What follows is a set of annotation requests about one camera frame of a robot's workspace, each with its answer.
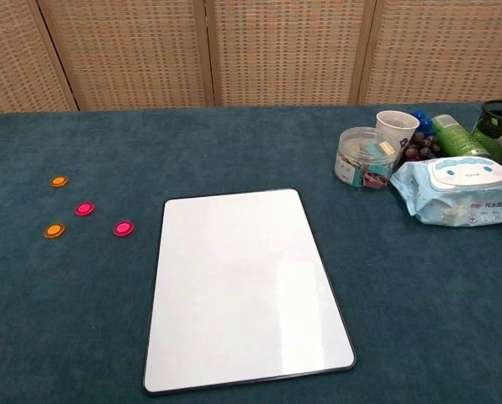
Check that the yellow round magnet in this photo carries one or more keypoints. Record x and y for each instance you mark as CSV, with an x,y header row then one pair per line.
x,y
59,181
54,231

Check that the green drink can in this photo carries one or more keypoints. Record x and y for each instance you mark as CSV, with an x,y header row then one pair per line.
x,y
456,136

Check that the woven folding screen panel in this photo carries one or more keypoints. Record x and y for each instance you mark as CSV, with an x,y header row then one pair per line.
x,y
288,50
128,50
444,50
11,50

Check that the clear jar of binder clips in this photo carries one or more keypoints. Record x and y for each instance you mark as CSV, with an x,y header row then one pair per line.
x,y
360,151

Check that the white paper cup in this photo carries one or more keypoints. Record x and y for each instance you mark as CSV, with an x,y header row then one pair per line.
x,y
395,130

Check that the black mesh pen holder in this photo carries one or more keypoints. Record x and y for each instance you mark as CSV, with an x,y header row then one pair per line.
x,y
492,130

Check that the white magnetic board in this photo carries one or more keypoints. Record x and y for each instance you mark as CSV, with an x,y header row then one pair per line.
x,y
242,294

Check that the teal tablecloth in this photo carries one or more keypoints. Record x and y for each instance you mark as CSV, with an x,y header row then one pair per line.
x,y
65,315

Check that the blue plastic balls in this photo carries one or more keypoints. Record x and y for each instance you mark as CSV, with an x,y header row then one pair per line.
x,y
425,124

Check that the light blue wet wipes pack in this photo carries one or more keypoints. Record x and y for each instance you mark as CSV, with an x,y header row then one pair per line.
x,y
465,198

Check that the bunch of dark grapes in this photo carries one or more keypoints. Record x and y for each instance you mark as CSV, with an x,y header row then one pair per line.
x,y
421,149

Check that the red round magnet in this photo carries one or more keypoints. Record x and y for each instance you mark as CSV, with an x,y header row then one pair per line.
x,y
123,229
84,208

